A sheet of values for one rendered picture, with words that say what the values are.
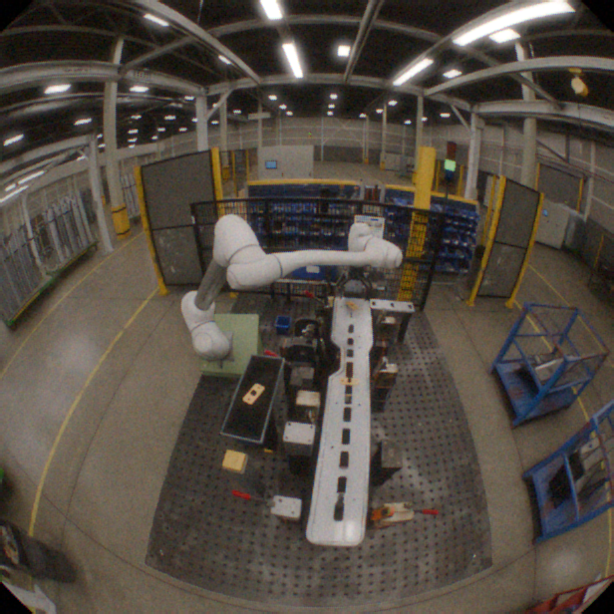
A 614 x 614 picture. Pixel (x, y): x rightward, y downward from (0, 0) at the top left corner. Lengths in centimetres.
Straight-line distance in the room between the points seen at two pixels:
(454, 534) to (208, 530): 109
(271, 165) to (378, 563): 799
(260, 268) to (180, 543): 125
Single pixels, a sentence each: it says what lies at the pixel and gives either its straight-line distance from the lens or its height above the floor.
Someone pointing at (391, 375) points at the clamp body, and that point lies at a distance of 118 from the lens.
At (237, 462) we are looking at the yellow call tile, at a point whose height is 116.
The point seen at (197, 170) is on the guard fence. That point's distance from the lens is 319.
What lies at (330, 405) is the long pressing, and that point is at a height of 100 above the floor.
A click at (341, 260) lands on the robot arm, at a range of 103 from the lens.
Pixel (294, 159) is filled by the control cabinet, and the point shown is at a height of 154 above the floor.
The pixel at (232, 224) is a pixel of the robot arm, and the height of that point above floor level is 163.
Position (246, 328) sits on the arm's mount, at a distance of 153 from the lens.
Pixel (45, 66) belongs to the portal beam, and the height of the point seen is 348.
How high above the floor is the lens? 190
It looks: 36 degrees down
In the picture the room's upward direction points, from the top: straight up
